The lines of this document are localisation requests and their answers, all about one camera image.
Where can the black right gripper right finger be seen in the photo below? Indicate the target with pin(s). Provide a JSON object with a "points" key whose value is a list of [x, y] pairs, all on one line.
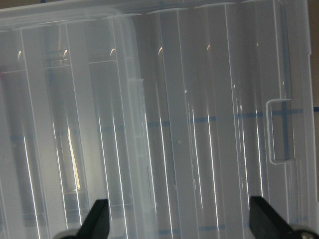
{"points": [[266, 223]]}

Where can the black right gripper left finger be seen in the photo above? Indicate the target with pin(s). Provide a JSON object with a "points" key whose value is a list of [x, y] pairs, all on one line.
{"points": [[95, 226]]}

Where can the clear plastic box lid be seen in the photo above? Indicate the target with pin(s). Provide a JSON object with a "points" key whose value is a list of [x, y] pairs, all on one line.
{"points": [[229, 112]]}

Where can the clear plastic storage box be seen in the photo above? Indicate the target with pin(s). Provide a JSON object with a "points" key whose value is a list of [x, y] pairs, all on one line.
{"points": [[72, 122]]}

